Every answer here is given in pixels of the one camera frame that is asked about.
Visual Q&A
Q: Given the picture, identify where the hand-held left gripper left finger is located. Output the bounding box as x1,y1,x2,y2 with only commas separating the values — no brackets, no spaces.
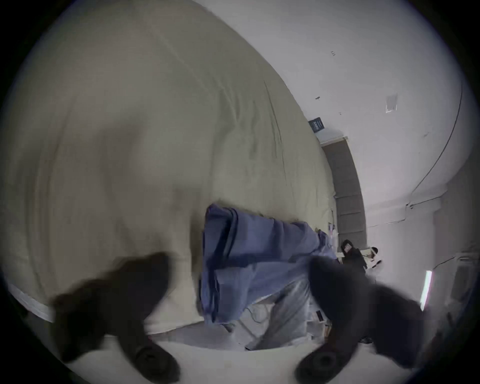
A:
52,252,181,384

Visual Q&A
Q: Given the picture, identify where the grey padded headboard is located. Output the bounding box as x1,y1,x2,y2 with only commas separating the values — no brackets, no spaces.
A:
322,137,367,251

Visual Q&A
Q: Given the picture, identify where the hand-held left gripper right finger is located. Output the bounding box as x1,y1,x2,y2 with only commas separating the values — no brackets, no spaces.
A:
295,256,428,383

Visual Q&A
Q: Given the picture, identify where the blue garment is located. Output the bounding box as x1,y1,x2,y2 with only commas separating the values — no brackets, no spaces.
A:
197,203,339,326

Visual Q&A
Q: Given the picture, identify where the bed with beige sheet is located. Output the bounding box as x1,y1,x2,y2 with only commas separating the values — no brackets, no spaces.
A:
7,0,337,335

